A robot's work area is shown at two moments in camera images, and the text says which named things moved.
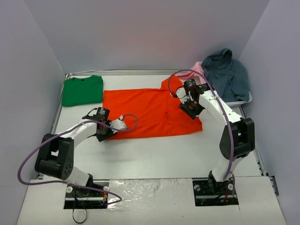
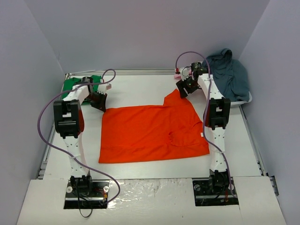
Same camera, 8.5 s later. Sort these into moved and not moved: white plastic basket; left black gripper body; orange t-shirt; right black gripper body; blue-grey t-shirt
Moved: left black gripper body; right black gripper body; orange t-shirt
Not moved: blue-grey t-shirt; white plastic basket
